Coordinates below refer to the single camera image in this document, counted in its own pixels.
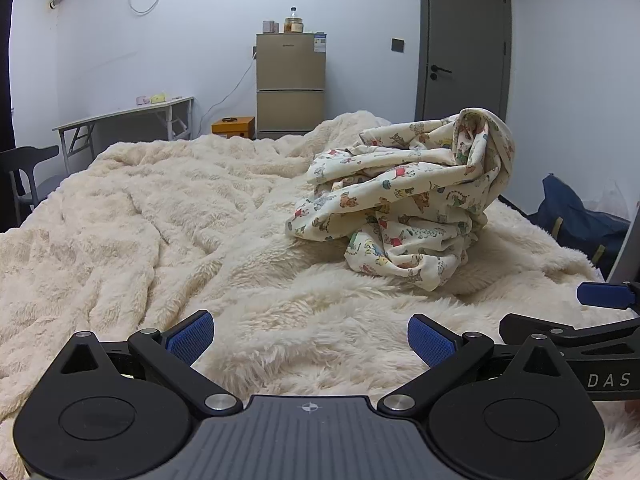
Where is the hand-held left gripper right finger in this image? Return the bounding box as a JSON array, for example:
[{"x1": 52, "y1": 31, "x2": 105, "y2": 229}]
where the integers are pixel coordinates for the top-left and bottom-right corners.
[{"x1": 376, "y1": 313, "x2": 581, "y2": 417}]

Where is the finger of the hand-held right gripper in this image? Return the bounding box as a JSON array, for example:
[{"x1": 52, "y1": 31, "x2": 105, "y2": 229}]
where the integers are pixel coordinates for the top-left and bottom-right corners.
[
  {"x1": 576, "y1": 280, "x2": 640, "y2": 311},
  {"x1": 500, "y1": 313, "x2": 640, "y2": 361}
]

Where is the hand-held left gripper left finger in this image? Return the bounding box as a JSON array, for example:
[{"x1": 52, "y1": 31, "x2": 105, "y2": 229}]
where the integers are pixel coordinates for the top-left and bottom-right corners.
[{"x1": 42, "y1": 310, "x2": 244, "y2": 417}]

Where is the dog print cream garment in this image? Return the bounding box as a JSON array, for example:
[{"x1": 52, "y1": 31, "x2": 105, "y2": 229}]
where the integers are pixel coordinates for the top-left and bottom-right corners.
[{"x1": 286, "y1": 107, "x2": 517, "y2": 292}]

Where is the navy blue bag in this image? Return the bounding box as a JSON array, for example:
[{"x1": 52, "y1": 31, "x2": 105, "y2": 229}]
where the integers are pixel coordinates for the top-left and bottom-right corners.
[{"x1": 525, "y1": 174, "x2": 632, "y2": 281}]

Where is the clear plastic bag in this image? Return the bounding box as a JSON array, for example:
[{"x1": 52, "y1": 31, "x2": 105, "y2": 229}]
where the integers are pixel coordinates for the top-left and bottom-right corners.
[{"x1": 592, "y1": 177, "x2": 633, "y2": 221}]

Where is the cream fluffy blanket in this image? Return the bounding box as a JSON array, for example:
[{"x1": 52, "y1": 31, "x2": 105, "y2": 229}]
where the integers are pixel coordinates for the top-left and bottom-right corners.
[{"x1": 0, "y1": 110, "x2": 640, "y2": 480}]

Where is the orange box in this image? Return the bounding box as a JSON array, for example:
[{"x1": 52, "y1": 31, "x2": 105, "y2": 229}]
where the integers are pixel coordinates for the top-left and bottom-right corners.
[{"x1": 211, "y1": 116, "x2": 256, "y2": 139}]

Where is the grey folding table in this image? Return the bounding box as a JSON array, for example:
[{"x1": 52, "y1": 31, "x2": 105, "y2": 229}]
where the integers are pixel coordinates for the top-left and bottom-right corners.
[{"x1": 52, "y1": 96, "x2": 196, "y2": 173}]

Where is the dark grey chair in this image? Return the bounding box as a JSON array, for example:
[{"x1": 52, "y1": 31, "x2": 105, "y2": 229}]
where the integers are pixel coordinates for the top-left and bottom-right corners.
[{"x1": 0, "y1": 145, "x2": 66, "y2": 226}]

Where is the beige refrigerator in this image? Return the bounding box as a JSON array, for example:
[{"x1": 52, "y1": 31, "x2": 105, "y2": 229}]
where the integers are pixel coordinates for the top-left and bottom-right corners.
[{"x1": 256, "y1": 32, "x2": 327, "y2": 141}]

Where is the grey door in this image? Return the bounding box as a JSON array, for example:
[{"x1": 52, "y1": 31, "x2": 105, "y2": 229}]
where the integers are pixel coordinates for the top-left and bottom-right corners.
[{"x1": 414, "y1": 0, "x2": 513, "y2": 123}]

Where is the refrigerator power cable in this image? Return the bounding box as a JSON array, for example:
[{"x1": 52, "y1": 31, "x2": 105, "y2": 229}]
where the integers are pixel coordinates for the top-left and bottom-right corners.
[{"x1": 192, "y1": 47, "x2": 258, "y2": 136}]

